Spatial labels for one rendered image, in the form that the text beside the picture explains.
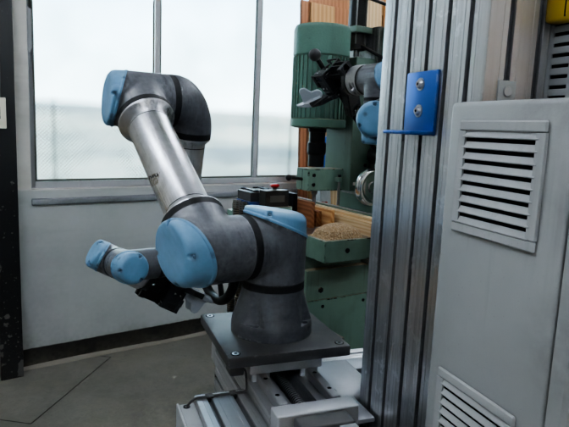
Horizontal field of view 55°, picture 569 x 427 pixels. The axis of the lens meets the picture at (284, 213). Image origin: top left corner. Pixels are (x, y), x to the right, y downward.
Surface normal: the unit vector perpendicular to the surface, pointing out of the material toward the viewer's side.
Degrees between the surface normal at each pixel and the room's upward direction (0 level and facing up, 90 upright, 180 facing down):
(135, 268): 84
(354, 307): 90
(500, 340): 90
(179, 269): 94
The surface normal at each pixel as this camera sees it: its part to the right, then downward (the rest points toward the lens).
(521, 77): 0.35, 0.16
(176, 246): -0.76, 0.14
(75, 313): 0.58, 0.15
